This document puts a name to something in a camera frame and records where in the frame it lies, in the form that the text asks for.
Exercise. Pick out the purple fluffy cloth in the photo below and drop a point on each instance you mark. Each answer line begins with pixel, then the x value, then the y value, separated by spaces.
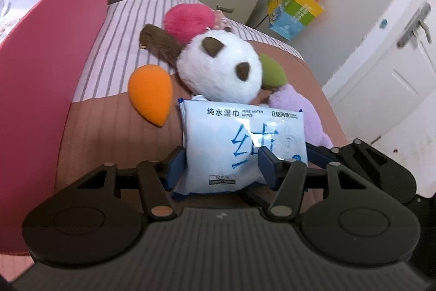
pixel 289 98

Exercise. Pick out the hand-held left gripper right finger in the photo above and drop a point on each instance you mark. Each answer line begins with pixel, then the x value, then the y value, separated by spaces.
pixel 267 168

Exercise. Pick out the blue white wet wipes packet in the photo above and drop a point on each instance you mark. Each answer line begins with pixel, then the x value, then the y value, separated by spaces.
pixel 218 147

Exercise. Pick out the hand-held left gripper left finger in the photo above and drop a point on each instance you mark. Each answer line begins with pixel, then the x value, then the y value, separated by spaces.
pixel 175 165

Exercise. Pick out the striped bed sheet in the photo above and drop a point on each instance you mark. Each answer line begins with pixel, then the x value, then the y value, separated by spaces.
pixel 115 49

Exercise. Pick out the colourful gift bag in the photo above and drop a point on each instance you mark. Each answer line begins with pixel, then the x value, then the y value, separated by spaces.
pixel 293 8

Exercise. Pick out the white brown plush toy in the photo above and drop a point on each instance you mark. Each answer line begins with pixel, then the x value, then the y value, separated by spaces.
pixel 218 72

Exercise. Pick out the pink fluffy pompom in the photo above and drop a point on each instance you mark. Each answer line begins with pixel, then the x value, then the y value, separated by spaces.
pixel 187 21

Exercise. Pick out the blue round sticker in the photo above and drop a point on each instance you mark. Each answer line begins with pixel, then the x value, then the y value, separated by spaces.
pixel 383 23

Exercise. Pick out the orange makeup sponge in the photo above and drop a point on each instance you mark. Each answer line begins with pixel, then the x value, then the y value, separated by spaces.
pixel 150 90

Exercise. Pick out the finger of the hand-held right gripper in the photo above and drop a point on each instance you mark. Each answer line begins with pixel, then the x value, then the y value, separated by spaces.
pixel 253 199
pixel 378 168

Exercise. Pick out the green makeup sponge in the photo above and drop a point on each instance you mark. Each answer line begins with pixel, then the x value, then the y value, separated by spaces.
pixel 272 71

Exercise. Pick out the white panel door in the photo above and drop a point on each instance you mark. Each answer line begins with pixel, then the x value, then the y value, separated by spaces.
pixel 374 90

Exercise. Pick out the pink storage box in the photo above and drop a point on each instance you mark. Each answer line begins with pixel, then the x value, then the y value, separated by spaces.
pixel 44 90

